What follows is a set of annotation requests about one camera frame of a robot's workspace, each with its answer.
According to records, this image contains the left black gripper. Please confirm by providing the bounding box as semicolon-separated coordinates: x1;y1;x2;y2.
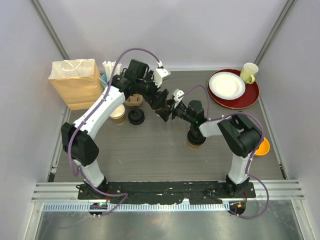
135;71;168;110

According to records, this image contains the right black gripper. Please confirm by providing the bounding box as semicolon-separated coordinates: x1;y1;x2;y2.
156;98;195;125

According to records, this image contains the black coffee cup lid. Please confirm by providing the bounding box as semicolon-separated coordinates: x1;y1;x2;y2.
187;131;206;146

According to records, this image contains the brown paper cup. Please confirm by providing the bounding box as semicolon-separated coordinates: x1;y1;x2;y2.
188;141;203;150

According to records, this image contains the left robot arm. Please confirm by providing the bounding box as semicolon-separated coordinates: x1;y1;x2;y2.
61;59;171;200

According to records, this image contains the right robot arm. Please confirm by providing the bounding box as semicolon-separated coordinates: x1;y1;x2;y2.
155;99;264;198

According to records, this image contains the cardboard cup carrier stack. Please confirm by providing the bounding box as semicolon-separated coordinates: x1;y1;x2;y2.
124;94;144;107

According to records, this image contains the stack of black lids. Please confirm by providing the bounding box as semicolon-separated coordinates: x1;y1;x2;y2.
128;108;145;126

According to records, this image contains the stack of paper cups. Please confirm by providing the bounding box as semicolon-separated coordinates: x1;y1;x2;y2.
109;104;126;125

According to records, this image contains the light blue straw holder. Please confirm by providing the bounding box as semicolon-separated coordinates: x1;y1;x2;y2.
100;73;108;89

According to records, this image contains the white paper plate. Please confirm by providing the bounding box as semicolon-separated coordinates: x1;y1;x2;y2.
208;71;246;100

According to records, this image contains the brown paper bag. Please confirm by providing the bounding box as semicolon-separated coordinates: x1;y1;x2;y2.
48;58;104;111

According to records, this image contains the red round tray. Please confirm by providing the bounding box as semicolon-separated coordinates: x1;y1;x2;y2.
207;69;260;110

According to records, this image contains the pale yellow mug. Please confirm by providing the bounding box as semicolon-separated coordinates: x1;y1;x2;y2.
240;62;259;84

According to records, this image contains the orange bowl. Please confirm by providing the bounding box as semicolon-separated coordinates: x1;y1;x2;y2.
255;137;271;156

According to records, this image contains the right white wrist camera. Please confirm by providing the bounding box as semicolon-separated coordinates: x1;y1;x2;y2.
171;88;185;103

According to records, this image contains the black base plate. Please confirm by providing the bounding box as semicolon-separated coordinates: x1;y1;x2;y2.
76;181;256;205

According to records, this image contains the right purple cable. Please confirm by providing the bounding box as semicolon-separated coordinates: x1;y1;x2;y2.
179;84;270;221

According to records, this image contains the purple cable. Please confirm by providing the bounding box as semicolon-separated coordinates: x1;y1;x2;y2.
179;84;270;221
68;47;163;217

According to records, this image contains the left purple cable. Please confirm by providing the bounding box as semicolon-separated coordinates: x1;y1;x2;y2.
68;47;163;217

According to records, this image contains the aluminium frame rail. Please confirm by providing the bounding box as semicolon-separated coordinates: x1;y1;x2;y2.
31;180;305;215

